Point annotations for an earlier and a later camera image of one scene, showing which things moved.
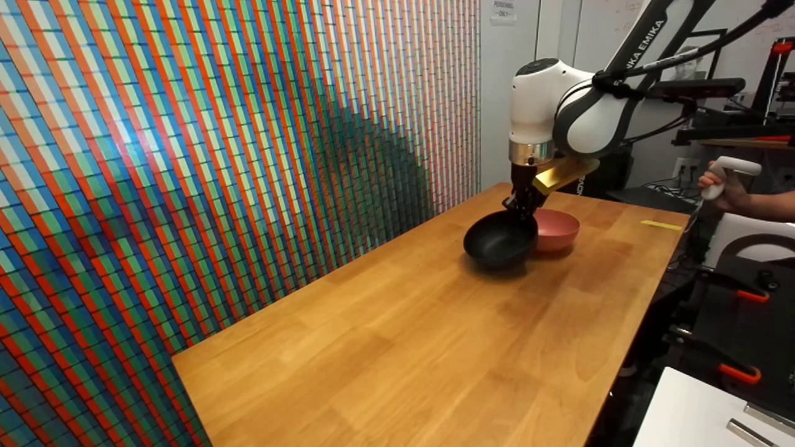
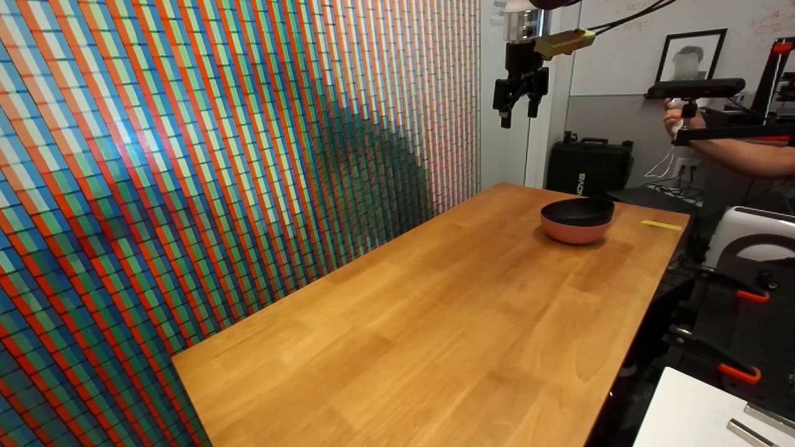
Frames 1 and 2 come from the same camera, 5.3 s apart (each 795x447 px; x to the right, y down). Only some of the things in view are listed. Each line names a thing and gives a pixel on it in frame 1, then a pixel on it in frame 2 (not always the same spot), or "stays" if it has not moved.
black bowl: [500, 238] to [576, 212]
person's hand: [734, 191] to [677, 121]
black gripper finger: [511, 205] to [505, 113]
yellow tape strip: [659, 224] stays
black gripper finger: [530, 209] to [534, 100]
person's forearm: [777, 205] to [752, 156]
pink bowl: [557, 232] to [580, 234]
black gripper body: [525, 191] to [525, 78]
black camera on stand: [695, 90] stays
